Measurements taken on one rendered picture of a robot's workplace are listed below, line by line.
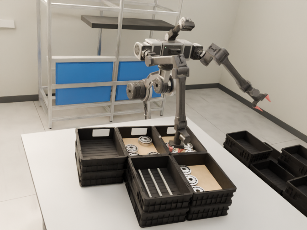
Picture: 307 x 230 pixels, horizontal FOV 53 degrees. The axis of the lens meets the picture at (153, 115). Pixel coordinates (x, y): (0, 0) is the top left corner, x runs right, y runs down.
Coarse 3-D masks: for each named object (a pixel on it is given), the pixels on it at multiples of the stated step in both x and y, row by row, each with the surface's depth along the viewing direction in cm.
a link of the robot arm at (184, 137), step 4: (176, 124) 207; (176, 128) 209; (184, 128) 212; (180, 132) 208; (184, 132) 208; (180, 136) 209; (184, 136) 206; (188, 136) 206; (184, 140) 206; (188, 140) 208
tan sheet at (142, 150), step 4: (124, 140) 236; (128, 140) 237; (132, 140) 237; (136, 140) 238; (132, 144) 232; (136, 144) 233; (152, 144) 236; (140, 148) 229; (144, 148) 229; (148, 148) 230; (152, 148) 231; (140, 152) 224; (144, 152) 225; (148, 152) 225
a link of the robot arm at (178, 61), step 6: (180, 54) 198; (150, 60) 221; (156, 60) 218; (162, 60) 210; (168, 60) 203; (174, 60) 194; (180, 60) 195; (150, 66) 227; (174, 66) 195; (180, 66) 194; (186, 66) 195; (180, 72) 193; (186, 72) 196
